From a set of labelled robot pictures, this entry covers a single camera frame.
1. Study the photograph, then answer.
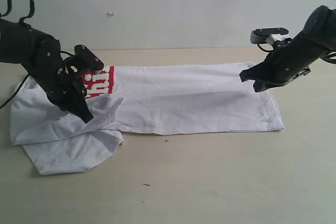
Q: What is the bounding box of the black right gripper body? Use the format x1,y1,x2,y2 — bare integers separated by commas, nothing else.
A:
259,35,323,87

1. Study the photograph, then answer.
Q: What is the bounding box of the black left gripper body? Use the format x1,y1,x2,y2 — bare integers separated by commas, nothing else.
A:
26,37,88,109

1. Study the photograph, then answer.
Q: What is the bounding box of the white t-shirt red Chinese patch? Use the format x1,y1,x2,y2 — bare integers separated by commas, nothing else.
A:
10,62,284,175

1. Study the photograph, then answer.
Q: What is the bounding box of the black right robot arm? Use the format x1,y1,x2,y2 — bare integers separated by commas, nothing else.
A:
239,5,335,92

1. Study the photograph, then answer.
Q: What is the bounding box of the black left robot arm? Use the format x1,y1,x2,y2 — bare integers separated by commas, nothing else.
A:
1,19,93,123

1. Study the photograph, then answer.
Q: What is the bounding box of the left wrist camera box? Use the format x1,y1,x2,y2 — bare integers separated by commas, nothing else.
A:
73,45,104,74

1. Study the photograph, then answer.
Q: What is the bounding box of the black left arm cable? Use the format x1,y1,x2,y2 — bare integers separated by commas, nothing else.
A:
0,0,36,109

